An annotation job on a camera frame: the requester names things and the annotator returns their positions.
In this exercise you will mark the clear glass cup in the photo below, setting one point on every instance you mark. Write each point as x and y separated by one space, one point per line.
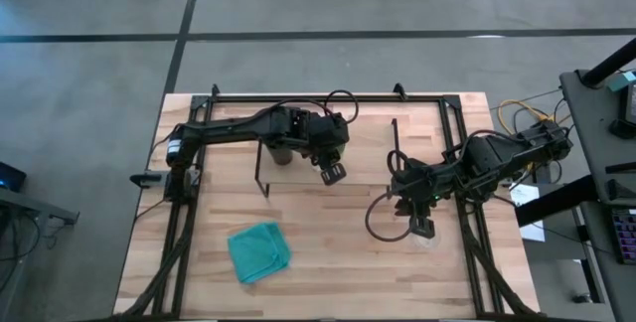
433 243

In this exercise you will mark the black diagonal pole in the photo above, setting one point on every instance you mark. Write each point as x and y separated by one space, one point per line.
608 63

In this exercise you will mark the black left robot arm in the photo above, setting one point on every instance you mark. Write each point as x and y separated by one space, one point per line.
223 133

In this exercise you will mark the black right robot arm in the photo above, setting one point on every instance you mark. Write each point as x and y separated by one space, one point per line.
497 158

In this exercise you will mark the grey side table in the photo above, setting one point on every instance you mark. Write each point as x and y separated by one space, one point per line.
606 138

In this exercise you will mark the white paper sheet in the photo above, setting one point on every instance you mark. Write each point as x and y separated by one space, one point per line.
524 195

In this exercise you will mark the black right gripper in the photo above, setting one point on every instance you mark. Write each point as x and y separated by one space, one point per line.
417 183

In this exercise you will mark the black aluminium table frame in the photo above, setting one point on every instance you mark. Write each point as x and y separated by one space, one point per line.
323 99

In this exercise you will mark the teal microfibre cloth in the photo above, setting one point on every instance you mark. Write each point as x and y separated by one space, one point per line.
259 252

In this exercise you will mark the teal box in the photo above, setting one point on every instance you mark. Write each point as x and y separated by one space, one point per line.
622 81

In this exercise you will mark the dark keyboard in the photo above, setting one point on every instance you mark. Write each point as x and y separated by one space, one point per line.
625 235

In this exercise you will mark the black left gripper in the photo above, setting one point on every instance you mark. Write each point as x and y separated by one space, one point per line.
328 133

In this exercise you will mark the black frame clamp knob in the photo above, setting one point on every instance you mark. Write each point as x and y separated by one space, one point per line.
214 89
399 90

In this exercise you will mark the grey desk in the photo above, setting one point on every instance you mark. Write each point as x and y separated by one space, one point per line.
30 208

